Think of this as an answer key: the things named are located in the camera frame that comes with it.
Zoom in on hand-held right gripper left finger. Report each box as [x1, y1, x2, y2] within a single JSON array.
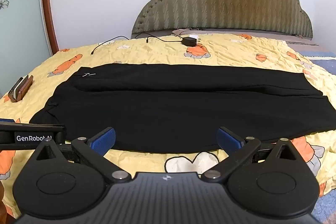
[[34, 127, 132, 184]]

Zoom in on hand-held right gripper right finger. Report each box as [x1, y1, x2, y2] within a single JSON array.
[[201, 127, 304, 184]]

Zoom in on black pants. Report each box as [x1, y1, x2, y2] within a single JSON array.
[[29, 63, 336, 154]]

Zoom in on brown wallet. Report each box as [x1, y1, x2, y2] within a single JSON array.
[[8, 75, 34, 103]]

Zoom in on yellow carrot printed blanket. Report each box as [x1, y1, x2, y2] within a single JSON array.
[[0, 34, 336, 224]]

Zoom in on black power adapter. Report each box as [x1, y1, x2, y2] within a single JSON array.
[[181, 37, 198, 47]]

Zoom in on frosted glass door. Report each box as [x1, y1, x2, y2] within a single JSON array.
[[0, 0, 52, 98]]

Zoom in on pinkish cloth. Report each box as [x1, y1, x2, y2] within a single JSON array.
[[171, 28, 194, 36]]

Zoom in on blue quilt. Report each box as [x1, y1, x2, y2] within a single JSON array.
[[286, 42, 336, 75]]

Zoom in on black cable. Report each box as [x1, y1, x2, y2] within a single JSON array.
[[91, 35, 130, 55], [146, 36, 184, 44]]

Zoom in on brown wooden door frame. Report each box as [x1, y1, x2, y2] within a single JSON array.
[[39, 0, 60, 54]]

